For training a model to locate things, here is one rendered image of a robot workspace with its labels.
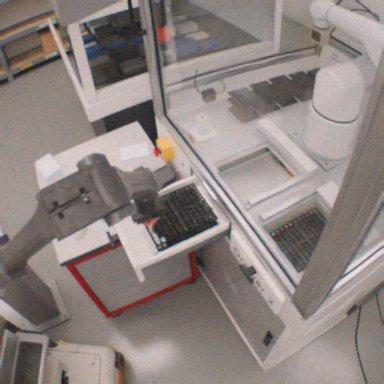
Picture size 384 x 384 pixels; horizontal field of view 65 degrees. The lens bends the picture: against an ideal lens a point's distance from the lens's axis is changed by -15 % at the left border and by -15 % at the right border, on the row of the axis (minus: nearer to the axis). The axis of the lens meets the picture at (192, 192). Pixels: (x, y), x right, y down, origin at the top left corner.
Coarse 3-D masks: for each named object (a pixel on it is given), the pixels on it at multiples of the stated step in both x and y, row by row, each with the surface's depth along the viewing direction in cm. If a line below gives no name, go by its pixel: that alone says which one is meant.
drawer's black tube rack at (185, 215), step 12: (180, 192) 124; (192, 192) 124; (168, 204) 121; (180, 204) 124; (192, 204) 124; (204, 204) 120; (168, 216) 118; (180, 216) 121; (192, 216) 117; (204, 216) 117; (216, 216) 116; (156, 228) 118; (168, 228) 115; (180, 228) 118; (192, 228) 114; (204, 228) 117; (168, 240) 112; (180, 240) 115
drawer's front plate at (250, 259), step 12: (240, 240) 107; (240, 252) 109; (252, 252) 104; (252, 264) 103; (252, 276) 107; (264, 276) 98; (264, 288) 101; (276, 288) 95; (276, 300) 95; (276, 312) 99
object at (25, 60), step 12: (0, 0) 304; (24, 24) 365; (36, 24) 355; (48, 24) 357; (0, 36) 350; (12, 36) 341; (0, 48) 341; (36, 48) 407; (0, 60) 351; (12, 60) 393; (24, 60) 387; (36, 60) 380; (0, 72) 374; (12, 72) 371
